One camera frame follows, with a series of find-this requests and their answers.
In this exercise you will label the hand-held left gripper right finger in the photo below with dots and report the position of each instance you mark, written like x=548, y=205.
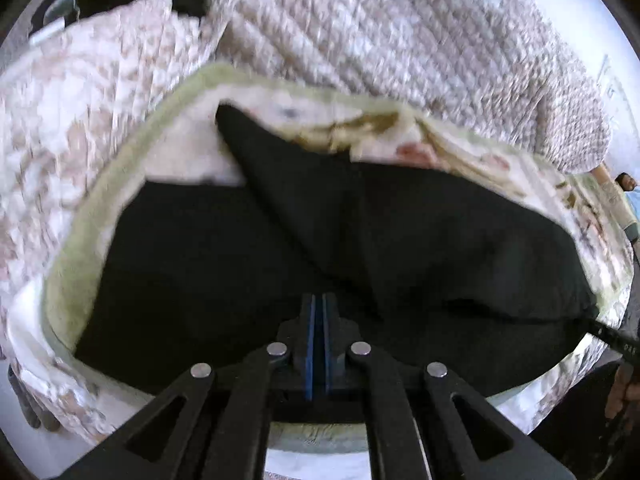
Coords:
x=328, y=350

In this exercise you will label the quilted floral bedspread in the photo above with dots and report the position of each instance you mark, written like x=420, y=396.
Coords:
x=360, y=25

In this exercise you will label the dark and blue object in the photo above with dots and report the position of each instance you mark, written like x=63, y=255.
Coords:
x=627, y=195

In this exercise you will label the black pants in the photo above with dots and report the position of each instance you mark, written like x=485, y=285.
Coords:
x=410, y=240

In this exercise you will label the person's right hand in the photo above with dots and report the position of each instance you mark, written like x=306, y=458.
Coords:
x=620, y=390

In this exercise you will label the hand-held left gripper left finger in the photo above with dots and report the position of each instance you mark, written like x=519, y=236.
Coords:
x=309, y=350

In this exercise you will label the dark grey object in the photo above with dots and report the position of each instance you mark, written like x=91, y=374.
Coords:
x=30, y=400

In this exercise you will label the floral fleece blanket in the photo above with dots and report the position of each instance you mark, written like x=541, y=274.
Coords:
x=175, y=140

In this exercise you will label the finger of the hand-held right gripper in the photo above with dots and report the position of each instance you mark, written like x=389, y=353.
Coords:
x=620, y=342

